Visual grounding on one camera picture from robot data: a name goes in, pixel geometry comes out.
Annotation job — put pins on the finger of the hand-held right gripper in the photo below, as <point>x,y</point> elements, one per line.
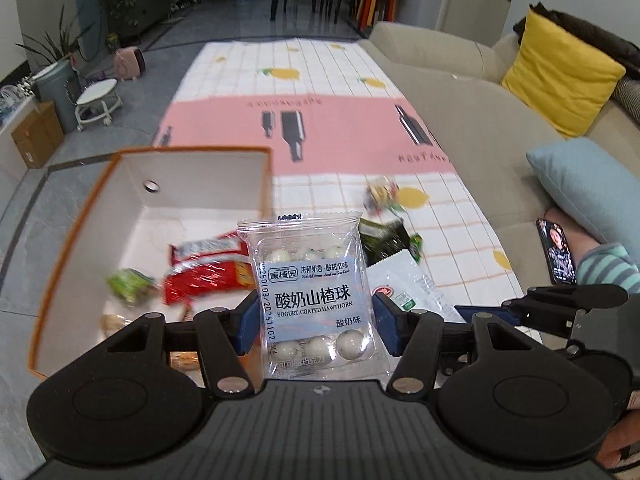
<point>585,295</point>
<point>487,312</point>

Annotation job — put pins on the black smartphone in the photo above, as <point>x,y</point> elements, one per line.
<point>557,252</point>

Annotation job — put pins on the light blue cushion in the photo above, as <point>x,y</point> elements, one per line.
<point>585,185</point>

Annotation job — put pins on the orange stacked stools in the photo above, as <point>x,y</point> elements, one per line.
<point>377,5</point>

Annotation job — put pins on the brown cardboard box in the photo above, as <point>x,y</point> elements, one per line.
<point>37,135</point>

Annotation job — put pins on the white rolling stool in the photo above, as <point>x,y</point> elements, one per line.
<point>97,92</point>

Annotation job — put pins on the dark cloth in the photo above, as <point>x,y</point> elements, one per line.
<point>590,35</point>

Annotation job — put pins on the person's striped teal clothing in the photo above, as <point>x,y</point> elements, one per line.
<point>610,265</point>

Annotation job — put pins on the grey trash bin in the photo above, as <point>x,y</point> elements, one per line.
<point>57,95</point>

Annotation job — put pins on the clear white ball candy packet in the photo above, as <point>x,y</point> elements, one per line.
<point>312,300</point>

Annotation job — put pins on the pink space heater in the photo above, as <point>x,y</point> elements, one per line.
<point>130,62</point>

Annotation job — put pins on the dark olive snack packet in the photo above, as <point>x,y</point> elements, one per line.
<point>385,240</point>

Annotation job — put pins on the person's right forearm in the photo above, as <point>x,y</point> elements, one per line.
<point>622,442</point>

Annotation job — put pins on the printed lemon bottle tablecloth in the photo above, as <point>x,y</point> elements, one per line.
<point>350,130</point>

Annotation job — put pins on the grey striped cushion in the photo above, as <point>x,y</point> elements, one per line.
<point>629,100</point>

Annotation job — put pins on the green snack packet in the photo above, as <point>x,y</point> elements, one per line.
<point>127,282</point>

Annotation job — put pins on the red brown spicy strip packet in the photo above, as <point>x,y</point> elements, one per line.
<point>207,247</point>

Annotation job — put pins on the white snack packet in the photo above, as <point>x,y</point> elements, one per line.
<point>405,280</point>

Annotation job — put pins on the yellow cushion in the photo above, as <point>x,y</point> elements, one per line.
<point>562,80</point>

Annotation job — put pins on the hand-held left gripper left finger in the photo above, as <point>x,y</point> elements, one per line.
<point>245,327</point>

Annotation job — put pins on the grey drawer cabinet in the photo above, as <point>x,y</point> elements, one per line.
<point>150,0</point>

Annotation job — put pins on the beige sofa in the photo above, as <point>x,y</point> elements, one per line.
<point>450,85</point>

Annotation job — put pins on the clear mixed candy packet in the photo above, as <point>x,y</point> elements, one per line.
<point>382,195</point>

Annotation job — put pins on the long-leaf potted plant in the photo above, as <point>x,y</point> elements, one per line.
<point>55,45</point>

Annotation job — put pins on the orange cardboard box white inside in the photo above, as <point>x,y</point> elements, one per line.
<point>200,185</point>

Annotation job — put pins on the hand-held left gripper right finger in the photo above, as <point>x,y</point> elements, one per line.
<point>389,325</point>

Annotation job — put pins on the shiny red snack packet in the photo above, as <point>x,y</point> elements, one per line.
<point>210,282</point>

